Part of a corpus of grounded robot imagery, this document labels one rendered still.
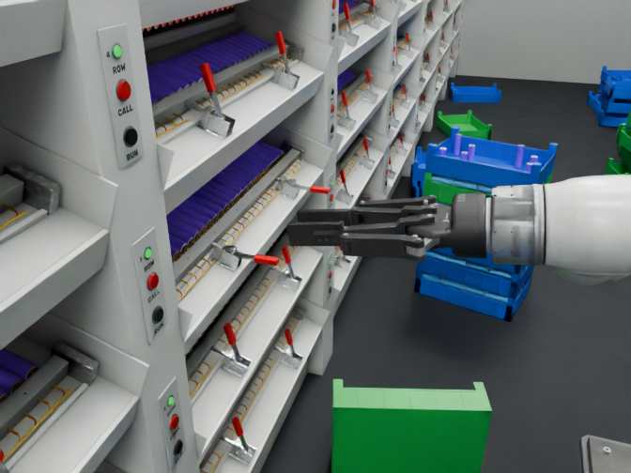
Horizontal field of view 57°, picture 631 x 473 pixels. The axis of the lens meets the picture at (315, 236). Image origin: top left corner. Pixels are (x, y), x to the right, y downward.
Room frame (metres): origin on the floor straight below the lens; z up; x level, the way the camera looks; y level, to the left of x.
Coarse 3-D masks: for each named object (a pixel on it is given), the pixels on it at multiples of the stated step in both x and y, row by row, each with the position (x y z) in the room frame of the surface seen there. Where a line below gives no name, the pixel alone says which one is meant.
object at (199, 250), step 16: (288, 160) 1.08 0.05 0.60; (272, 176) 1.00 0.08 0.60; (256, 192) 0.93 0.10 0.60; (240, 208) 0.86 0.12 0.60; (256, 208) 0.90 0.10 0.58; (224, 224) 0.81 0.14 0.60; (208, 240) 0.75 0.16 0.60; (224, 240) 0.78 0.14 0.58; (192, 256) 0.71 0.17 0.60; (176, 272) 0.66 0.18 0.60; (176, 288) 0.65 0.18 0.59
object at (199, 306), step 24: (288, 144) 1.15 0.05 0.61; (312, 144) 1.15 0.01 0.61; (312, 168) 1.14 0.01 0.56; (312, 192) 1.12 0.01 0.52; (264, 216) 0.90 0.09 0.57; (288, 216) 0.95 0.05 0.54; (240, 240) 0.81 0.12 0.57; (264, 240) 0.83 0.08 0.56; (216, 264) 0.74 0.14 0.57; (192, 288) 0.67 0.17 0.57; (216, 288) 0.69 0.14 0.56; (192, 312) 0.63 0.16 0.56; (216, 312) 0.68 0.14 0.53; (192, 336) 0.60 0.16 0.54
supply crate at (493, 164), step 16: (432, 144) 1.54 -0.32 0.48; (448, 144) 1.67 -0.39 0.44; (464, 144) 1.68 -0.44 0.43; (480, 144) 1.65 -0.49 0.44; (496, 144) 1.63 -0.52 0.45; (432, 160) 1.53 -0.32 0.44; (448, 160) 1.50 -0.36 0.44; (464, 160) 1.48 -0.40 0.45; (480, 160) 1.61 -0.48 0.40; (496, 160) 1.61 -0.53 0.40; (512, 160) 1.60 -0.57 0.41; (528, 160) 1.58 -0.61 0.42; (544, 160) 1.56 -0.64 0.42; (464, 176) 1.48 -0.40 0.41; (480, 176) 1.45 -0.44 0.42; (496, 176) 1.43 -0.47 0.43; (512, 176) 1.41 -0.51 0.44; (528, 176) 1.39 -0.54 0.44; (544, 176) 1.45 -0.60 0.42
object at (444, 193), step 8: (424, 176) 1.54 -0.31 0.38; (432, 176) 1.53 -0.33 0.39; (424, 184) 1.53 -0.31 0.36; (432, 184) 1.52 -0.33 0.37; (440, 184) 1.51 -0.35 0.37; (424, 192) 1.53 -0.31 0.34; (432, 192) 1.52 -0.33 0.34; (440, 192) 1.51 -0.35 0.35; (448, 192) 1.50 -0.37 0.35; (456, 192) 1.48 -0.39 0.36; (464, 192) 1.47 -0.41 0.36; (472, 192) 1.46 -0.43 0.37; (440, 200) 1.51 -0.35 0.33; (448, 200) 1.50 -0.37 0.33
